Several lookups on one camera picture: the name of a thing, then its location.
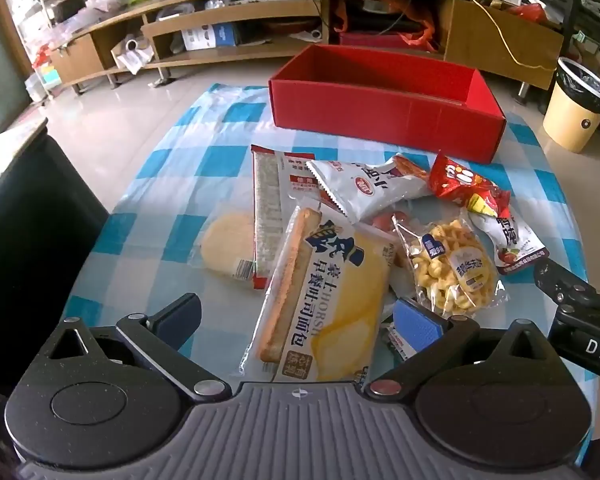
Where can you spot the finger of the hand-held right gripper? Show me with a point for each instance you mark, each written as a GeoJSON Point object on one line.
{"type": "Point", "coordinates": [555, 282]}

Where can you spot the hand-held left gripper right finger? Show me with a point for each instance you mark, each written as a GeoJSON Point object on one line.
{"type": "Point", "coordinates": [415, 322]}

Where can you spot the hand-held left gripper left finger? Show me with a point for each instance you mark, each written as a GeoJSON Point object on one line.
{"type": "Point", "coordinates": [180, 317]}

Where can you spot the white red fruit snack packet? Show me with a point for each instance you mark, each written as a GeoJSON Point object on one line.
{"type": "Point", "coordinates": [510, 240]}

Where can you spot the clear corn puff packet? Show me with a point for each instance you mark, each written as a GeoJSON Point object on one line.
{"type": "Point", "coordinates": [450, 265]}

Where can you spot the yellow toast bread packet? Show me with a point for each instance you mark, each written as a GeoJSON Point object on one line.
{"type": "Point", "coordinates": [340, 285]}

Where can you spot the clear round cake packet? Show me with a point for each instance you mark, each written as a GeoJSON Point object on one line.
{"type": "Point", "coordinates": [227, 240]}

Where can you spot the red snack bag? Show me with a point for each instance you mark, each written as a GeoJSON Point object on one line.
{"type": "Point", "coordinates": [455, 180]}

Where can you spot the white zigzag-edged snack packet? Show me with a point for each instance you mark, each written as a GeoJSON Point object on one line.
{"type": "Point", "coordinates": [365, 185]}

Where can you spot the red white spicy strip packet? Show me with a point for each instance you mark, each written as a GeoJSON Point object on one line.
{"type": "Point", "coordinates": [270, 200]}

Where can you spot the red cardboard box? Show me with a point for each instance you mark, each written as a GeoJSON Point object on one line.
{"type": "Point", "coordinates": [380, 110]}

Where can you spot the blue white checkered tablecloth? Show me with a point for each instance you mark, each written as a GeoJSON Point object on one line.
{"type": "Point", "coordinates": [145, 210]}

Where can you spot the yellow trash bin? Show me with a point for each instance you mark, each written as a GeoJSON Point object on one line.
{"type": "Point", "coordinates": [570, 120]}

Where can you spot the dark sofa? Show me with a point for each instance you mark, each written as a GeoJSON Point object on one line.
{"type": "Point", "coordinates": [30, 235]}

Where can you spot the wooden TV cabinet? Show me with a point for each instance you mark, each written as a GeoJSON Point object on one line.
{"type": "Point", "coordinates": [505, 35]}

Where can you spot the torn cardboard box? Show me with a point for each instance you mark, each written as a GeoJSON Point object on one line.
{"type": "Point", "coordinates": [132, 55]}

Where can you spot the red plastic bag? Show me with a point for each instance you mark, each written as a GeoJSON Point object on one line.
{"type": "Point", "coordinates": [532, 12]}

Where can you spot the black metal rack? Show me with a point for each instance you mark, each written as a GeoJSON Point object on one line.
{"type": "Point", "coordinates": [585, 10]}

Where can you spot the blue white carton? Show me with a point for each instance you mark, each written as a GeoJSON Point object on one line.
{"type": "Point", "coordinates": [205, 37]}

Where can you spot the orange plastic bag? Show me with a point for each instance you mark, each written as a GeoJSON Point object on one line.
{"type": "Point", "coordinates": [420, 35]}

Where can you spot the red flat box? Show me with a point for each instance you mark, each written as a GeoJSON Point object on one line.
{"type": "Point", "coordinates": [375, 40]}

